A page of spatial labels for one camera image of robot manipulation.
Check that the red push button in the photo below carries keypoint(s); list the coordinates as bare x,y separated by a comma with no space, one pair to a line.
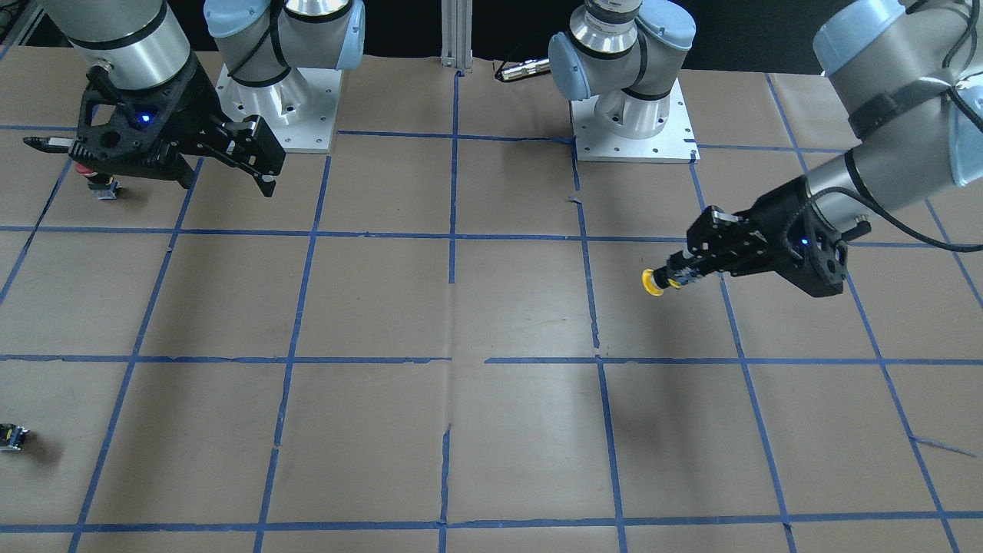
104,186

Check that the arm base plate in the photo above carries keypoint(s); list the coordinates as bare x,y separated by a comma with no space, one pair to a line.
301,109
614,127

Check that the yellow push button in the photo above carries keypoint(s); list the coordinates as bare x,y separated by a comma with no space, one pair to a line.
656,281

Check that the green push button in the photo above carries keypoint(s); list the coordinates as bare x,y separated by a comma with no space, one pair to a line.
13,437

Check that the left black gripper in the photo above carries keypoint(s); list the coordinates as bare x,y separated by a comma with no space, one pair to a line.
770,217

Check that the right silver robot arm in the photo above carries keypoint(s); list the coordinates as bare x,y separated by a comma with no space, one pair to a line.
260,41

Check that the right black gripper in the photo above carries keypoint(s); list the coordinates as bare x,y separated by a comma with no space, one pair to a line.
197,103

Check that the aluminium frame post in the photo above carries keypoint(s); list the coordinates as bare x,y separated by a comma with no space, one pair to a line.
457,18

